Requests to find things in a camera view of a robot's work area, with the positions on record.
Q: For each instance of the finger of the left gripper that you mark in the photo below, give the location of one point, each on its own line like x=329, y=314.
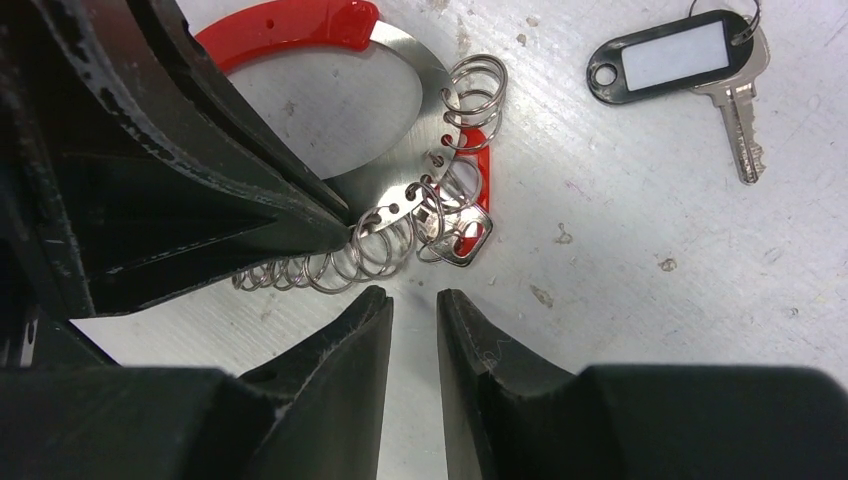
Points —
x=207, y=87

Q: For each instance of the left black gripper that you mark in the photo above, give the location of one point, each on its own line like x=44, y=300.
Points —
x=132, y=171

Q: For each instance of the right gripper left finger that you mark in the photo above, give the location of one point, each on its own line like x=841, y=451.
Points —
x=313, y=412

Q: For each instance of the key with red tag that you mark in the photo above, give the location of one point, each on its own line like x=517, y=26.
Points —
x=453, y=223

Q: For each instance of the key with black tag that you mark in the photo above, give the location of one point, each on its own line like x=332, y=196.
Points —
x=717, y=53

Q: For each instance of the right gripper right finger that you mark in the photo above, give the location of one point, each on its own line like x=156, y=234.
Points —
x=511, y=414

